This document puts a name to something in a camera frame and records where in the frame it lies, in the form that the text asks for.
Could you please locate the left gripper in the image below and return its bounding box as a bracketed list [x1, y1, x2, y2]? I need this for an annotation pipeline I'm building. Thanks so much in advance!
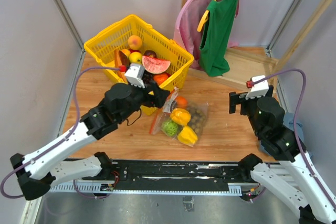
[118, 79, 170, 122]

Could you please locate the yellow bell pepper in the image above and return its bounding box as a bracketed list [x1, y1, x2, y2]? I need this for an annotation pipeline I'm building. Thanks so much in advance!
[170, 108, 191, 126]
[177, 126, 198, 146]

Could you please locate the green custard apple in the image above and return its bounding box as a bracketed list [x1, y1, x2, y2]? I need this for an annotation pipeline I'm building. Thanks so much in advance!
[161, 119, 179, 137]

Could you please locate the clear zip top bag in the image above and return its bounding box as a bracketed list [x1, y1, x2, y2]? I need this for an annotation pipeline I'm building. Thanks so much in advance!
[149, 87, 208, 147]

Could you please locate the longan fruit bunch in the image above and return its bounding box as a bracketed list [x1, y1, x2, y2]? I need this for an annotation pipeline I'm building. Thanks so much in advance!
[186, 103, 208, 136]

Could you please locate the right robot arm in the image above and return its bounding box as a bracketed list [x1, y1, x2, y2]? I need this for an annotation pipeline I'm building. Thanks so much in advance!
[229, 92, 335, 223]

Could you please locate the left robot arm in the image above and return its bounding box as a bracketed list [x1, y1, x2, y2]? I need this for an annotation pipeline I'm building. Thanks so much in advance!
[10, 82, 170, 200]

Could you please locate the orange persimmon in basket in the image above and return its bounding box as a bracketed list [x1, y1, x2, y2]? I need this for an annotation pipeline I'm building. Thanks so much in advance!
[153, 72, 170, 85]

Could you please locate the dark grape bunch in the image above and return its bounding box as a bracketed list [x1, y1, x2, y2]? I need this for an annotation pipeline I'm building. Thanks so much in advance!
[142, 72, 153, 86]

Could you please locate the watermelon slice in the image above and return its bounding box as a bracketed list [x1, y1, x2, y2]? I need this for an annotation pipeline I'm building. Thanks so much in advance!
[142, 56, 171, 74]

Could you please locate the wooden clothes rack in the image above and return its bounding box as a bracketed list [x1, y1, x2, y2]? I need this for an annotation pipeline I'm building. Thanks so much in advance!
[188, 0, 333, 90]

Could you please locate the dark plum in basket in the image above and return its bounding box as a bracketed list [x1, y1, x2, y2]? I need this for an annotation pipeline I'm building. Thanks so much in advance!
[143, 50, 157, 58]

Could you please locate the papaya slice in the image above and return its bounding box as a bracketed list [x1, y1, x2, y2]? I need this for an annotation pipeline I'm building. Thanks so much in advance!
[114, 49, 130, 83]

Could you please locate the orange fruit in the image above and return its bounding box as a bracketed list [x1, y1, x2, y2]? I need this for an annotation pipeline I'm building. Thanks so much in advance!
[121, 49, 131, 57]

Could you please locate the blue cloth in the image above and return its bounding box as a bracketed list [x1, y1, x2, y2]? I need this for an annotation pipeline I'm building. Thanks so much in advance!
[258, 111, 313, 159]

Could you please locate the peach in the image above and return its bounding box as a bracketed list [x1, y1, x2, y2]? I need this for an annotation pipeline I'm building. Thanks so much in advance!
[128, 35, 142, 50]

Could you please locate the green shirt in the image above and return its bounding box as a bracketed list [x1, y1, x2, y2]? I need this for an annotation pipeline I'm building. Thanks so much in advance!
[199, 0, 239, 77]

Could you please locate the pink shirt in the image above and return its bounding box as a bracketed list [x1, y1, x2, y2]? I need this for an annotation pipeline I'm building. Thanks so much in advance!
[173, 0, 241, 70]

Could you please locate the yellow plastic basket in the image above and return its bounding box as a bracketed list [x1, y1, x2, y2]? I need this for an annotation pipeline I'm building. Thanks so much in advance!
[83, 14, 195, 116]

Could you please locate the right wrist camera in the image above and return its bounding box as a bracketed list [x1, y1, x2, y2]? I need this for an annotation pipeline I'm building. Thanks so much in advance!
[245, 75, 269, 100]

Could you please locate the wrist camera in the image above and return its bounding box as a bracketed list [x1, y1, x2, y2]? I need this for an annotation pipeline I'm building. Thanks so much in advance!
[125, 63, 145, 88]
[245, 75, 269, 100]

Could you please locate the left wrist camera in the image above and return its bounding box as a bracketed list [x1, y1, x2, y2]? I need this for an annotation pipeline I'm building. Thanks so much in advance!
[125, 63, 145, 88]

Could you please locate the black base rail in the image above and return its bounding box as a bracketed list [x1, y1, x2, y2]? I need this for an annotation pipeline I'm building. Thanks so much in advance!
[83, 159, 257, 194]

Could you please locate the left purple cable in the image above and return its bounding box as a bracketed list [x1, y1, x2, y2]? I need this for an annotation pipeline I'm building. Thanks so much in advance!
[0, 66, 127, 199]

